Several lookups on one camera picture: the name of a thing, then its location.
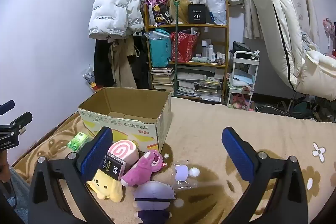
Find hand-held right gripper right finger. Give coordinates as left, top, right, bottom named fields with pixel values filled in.
left=222, top=127, right=309, bottom=224

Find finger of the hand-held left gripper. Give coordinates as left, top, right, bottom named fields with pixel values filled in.
left=0, top=100, right=15, bottom=115
left=0, top=112, right=33, bottom=135

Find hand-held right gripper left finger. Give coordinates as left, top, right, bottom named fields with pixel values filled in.
left=28, top=126, right=114, bottom=224

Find yellow dog plush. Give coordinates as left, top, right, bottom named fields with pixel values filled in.
left=87, top=169, right=124, bottom=202

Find pink bear plush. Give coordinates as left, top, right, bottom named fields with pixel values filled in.
left=121, top=150, right=167, bottom=186

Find printed cardboard box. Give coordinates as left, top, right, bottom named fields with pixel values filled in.
left=78, top=87, right=172, bottom=153

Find black face towel pack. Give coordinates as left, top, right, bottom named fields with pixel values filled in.
left=99, top=153, right=128, bottom=180

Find green tissue packet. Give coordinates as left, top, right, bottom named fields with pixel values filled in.
left=67, top=133, right=92, bottom=153

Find pink swirl roll plush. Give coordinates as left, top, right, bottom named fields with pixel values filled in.
left=109, top=139, right=141, bottom=169

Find beige printed blanket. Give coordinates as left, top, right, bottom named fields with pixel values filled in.
left=13, top=97, right=336, bottom=224

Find person's blue grey clothing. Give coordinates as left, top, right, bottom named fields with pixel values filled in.
left=9, top=168, right=30, bottom=224

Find purple-haired doll plush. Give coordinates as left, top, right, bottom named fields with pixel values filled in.
left=133, top=181, right=176, bottom=220

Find folded light towels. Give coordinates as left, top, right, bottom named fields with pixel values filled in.
left=228, top=74, right=255, bottom=90

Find stack of magazines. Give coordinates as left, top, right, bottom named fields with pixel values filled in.
left=176, top=77, right=223, bottom=102

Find patterned plastic bag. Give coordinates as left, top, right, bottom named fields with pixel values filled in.
left=83, top=67, right=104, bottom=93

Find black coat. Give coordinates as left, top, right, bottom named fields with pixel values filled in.
left=94, top=39, right=116, bottom=88

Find beige coat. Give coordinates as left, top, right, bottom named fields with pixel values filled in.
left=109, top=38, right=137, bottom=88

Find white trolley cart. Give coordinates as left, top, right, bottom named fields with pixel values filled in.
left=227, top=51, right=260, bottom=109

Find stack of old books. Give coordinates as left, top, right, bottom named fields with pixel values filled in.
left=150, top=68, right=174, bottom=92

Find group of white bottles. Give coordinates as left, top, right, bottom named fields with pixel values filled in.
left=201, top=40, right=226, bottom=62

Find black bag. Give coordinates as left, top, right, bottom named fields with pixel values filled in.
left=230, top=42, right=259, bottom=59

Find green pole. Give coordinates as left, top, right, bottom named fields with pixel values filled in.
left=174, top=1, right=181, bottom=97

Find red patterned bag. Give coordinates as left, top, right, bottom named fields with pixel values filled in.
left=170, top=32, right=200, bottom=63

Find teal bag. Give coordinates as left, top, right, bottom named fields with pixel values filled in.
left=149, top=30, right=172, bottom=68

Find white padded chair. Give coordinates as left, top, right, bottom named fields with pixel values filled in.
left=251, top=0, right=336, bottom=119

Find wooden shelf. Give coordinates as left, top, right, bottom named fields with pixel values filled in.
left=144, top=0, right=229, bottom=105

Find black box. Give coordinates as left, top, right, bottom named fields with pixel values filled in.
left=188, top=4, right=206, bottom=24

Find white puffer jacket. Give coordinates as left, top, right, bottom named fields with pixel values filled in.
left=88, top=0, right=145, bottom=42

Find white plastic bag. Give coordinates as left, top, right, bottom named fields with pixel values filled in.
left=204, top=0, right=227, bottom=25

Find blonde wig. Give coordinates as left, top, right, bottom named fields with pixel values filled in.
left=169, top=0, right=189, bottom=24

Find purple printed tote bag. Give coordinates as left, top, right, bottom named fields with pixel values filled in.
left=146, top=0, right=172, bottom=25

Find pink decorative fan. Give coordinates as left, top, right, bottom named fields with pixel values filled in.
left=323, top=18, right=336, bottom=38

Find white pompom keychain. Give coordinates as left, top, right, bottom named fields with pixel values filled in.
left=172, top=161, right=201, bottom=189

